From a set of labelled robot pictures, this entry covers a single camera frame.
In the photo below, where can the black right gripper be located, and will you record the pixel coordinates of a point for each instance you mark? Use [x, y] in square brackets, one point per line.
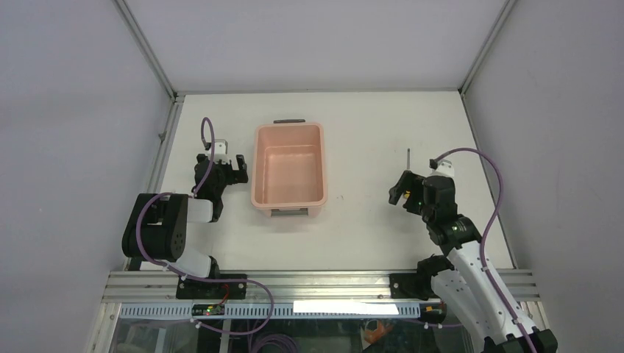
[408, 181]

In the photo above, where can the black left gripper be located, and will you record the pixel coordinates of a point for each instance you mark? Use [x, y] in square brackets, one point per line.
[235, 176]

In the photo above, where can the screwdriver with metal shaft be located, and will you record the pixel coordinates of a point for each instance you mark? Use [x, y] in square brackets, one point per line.
[408, 159]

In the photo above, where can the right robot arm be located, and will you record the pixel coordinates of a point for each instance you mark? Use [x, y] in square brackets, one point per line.
[461, 276]

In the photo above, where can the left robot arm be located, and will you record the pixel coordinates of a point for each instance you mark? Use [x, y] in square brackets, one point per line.
[157, 225]

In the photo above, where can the pink plastic bin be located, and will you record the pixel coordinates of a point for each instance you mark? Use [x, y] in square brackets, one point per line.
[289, 175]

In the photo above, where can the orange object below table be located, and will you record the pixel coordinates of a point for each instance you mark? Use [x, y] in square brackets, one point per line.
[374, 330]

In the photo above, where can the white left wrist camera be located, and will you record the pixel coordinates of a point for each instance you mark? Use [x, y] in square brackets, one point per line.
[218, 149]

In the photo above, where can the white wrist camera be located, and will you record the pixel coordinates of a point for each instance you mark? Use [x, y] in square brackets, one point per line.
[218, 149]
[442, 168]

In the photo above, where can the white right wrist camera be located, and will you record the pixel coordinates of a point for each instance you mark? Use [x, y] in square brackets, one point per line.
[442, 168]

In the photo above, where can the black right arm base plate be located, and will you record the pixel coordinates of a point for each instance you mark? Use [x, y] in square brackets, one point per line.
[417, 284]

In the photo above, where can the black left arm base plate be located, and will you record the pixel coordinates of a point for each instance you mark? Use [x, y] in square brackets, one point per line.
[195, 290]

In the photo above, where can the aluminium front rail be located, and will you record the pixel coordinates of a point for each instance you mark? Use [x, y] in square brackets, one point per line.
[282, 286]

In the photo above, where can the white slotted cable duct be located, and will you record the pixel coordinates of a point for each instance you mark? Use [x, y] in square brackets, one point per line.
[301, 309]

